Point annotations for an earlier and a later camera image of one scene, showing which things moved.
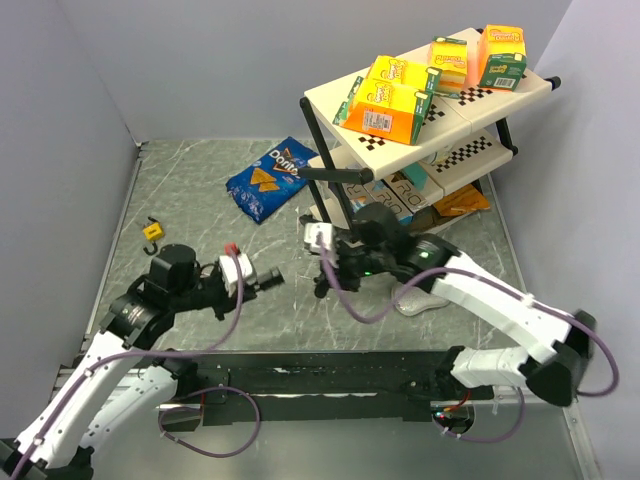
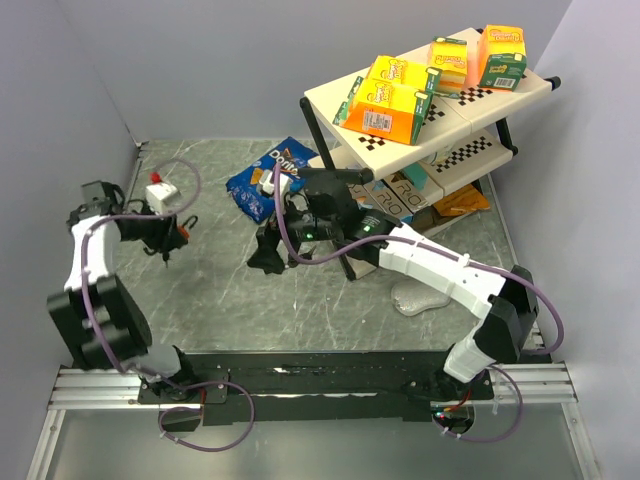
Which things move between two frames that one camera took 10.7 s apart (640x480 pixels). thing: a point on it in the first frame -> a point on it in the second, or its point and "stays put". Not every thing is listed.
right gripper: [347, 283] -> [266, 255]
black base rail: [318, 388] stays put
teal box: [417, 174] stays put
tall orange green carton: [502, 56] stays put
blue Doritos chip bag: [272, 181] stays put
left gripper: [248, 291] -> [166, 231]
